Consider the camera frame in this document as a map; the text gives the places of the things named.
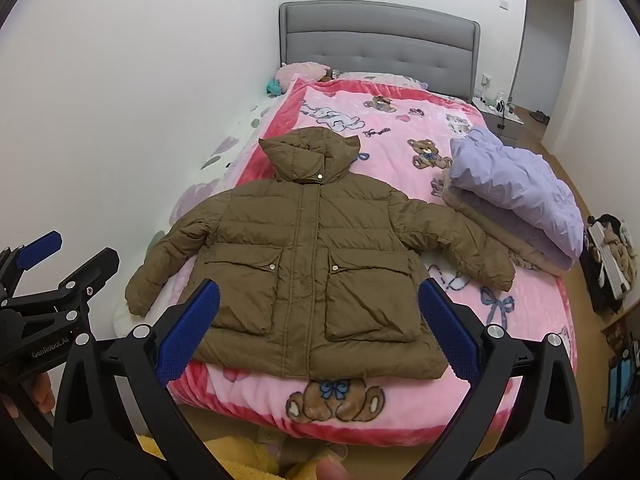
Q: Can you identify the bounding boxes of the pink plush toy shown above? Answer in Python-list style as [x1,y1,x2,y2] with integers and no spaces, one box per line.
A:
[277,61,331,86]

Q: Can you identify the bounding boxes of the person's right hand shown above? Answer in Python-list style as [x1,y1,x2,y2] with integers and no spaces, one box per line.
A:
[315,457,352,480]

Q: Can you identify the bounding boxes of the white floral pillow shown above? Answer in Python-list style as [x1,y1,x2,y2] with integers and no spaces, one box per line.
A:
[332,71,431,92]

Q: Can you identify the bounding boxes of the person's yellow fleece top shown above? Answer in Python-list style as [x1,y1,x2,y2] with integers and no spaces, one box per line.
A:
[135,432,321,480]

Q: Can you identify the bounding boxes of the white floral bedsheet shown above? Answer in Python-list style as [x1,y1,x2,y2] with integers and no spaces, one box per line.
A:
[114,80,296,338]

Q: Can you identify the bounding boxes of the white nightstand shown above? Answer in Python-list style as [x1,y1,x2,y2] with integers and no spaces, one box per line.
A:
[472,97,525,146]

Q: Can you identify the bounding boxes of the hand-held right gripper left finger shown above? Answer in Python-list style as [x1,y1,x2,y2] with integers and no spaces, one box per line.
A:
[51,278,221,480]

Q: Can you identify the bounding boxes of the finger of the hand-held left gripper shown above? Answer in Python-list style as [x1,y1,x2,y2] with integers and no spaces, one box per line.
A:
[0,247,121,320]
[0,231,63,303]

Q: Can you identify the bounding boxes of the person's left hand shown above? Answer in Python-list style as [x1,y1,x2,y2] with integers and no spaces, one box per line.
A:
[0,371,56,417]

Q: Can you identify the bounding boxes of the pile of clothes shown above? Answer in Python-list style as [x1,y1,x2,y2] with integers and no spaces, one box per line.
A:
[587,214,636,271]

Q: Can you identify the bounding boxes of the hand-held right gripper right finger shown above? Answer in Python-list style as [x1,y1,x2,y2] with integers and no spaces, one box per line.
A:
[417,277,588,480]

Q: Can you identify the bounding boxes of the lilac folded quilt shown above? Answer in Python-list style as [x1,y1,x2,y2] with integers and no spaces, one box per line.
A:
[449,126,587,273]

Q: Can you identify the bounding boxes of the open suitcase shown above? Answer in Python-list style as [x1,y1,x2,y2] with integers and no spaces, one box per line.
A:
[580,214,640,317]

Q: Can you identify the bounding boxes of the grey padded bed headboard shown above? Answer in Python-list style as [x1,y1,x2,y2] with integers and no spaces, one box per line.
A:
[278,1,482,101]

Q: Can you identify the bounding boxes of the pink printed blanket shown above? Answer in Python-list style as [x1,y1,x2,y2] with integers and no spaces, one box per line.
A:
[167,74,576,448]

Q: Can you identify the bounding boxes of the brown hooded puffer jacket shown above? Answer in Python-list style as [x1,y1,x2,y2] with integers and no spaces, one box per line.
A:
[125,127,516,380]

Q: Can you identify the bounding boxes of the blue bag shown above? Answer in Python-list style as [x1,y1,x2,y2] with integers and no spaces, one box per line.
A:
[607,355,639,421]

